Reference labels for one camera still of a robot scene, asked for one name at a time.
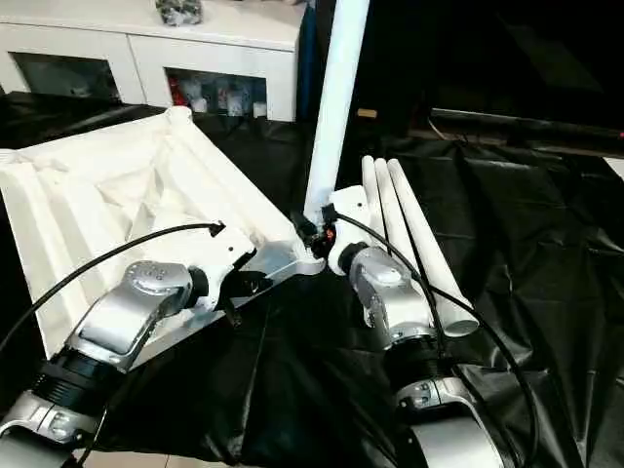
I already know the white cabinet with glass doors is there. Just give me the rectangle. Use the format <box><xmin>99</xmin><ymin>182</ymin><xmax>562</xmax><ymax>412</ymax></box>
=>
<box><xmin>0</xmin><ymin>0</ymin><xmax>301</xmax><ymax>123</ymax></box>

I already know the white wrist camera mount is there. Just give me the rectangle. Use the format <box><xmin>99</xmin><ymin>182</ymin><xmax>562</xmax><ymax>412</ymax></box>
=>
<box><xmin>192</xmin><ymin>226</ymin><xmax>257</xmax><ymax>313</ymax></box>
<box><xmin>327</xmin><ymin>185</ymin><xmax>379</xmax><ymax>277</ymax></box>

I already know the white plastic table top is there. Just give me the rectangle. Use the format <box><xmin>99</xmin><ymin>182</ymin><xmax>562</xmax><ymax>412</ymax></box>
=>
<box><xmin>0</xmin><ymin>106</ymin><xmax>328</xmax><ymax>374</ymax></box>

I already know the white plastic table leg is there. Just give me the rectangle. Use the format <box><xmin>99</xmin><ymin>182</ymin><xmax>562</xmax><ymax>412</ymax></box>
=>
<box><xmin>361</xmin><ymin>155</ymin><xmax>391</xmax><ymax>235</ymax></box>
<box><xmin>373</xmin><ymin>158</ymin><xmax>420</xmax><ymax>274</ymax></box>
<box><xmin>301</xmin><ymin>0</ymin><xmax>370</xmax><ymax>264</ymax></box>
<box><xmin>387</xmin><ymin>161</ymin><xmax>482</xmax><ymax>338</ymax></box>

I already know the black plastic mat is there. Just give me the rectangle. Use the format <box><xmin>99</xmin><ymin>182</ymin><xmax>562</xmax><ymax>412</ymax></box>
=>
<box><xmin>0</xmin><ymin>92</ymin><xmax>624</xmax><ymax>468</ymax></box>

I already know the black long bar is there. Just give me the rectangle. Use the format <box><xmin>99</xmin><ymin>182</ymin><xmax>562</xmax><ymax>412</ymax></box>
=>
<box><xmin>431</xmin><ymin>107</ymin><xmax>624</xmax><ymax>142</ymax></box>

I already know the black case with yellow label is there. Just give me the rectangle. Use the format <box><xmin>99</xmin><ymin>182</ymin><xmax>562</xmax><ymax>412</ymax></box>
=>
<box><xmin>350</xmin><ymin>0</ymin><xmax>440</xmax><ymax>137</ymax></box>

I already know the blue upright panel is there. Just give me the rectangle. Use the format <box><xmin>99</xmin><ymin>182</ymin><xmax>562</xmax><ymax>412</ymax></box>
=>
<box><xmin>296</xmin><ymin>0</ymin><xmax>323</xmax><ymax>123</ymax></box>

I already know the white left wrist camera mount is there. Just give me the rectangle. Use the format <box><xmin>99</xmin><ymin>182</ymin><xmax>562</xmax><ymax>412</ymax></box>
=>
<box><xmin>192</xmin><ymin>226</ymin><xmax>257</xmax><ymax>313</ymax></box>

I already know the dark crumpled bag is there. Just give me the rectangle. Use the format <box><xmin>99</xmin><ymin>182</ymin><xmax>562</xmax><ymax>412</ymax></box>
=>
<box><xmin>155</xmin><ymin>0</ymin><xmax>206</xmax><ymax>25</ymax></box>

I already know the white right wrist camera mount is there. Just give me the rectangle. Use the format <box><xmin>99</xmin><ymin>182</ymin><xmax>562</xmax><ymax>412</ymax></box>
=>
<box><xmin>327</xmin><ymin>185</ymin><xmax>379</xmax><ymax>277</ymax></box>

